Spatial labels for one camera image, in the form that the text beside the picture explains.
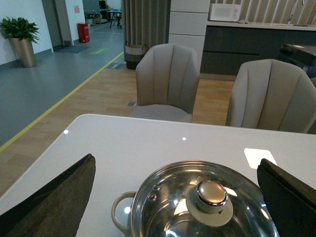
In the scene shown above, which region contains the beige chair right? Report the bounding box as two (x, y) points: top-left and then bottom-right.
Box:
(226, 59), (316, 134)

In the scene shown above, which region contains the white pillar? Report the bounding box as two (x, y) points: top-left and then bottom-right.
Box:
(168, 0), (210, 68)

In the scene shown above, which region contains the woven basket with handles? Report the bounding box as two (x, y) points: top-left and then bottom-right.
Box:
(125, 41), (148, 70)

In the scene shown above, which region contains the beige chair left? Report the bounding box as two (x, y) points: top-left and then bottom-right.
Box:
(129, 43), (200, 122)

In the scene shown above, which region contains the potted green plant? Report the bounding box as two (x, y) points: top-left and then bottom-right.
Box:
(0, 17), (39, 68)

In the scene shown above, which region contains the dark kitchen counter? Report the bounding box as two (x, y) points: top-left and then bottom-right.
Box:
(200, 22), (316, 75)

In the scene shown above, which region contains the beige chair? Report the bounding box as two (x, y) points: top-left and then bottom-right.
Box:
(129, 43), (200, 122)
(226, 59), (316, 134)

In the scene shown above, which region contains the glass pot lid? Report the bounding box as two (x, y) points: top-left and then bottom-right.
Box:
(130, 161), (278, 237)

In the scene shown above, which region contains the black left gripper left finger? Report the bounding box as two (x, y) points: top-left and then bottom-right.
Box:
(0, 154), (96, 237)

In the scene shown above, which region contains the distant table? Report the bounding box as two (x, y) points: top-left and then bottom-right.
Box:
(108, 10), (122, 29)

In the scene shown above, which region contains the red cabinet box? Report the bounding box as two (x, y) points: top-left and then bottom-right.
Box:
(77, 23), (90, 43)

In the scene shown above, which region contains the white microwave oven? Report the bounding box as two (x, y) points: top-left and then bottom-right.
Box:
(208, 3), (241, 22)

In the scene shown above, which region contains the white electric cooking pot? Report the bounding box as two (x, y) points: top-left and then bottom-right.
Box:
(111, 192), (136, 237)

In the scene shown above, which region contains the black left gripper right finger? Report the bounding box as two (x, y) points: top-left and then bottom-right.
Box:
(257, 158), (316, 237)

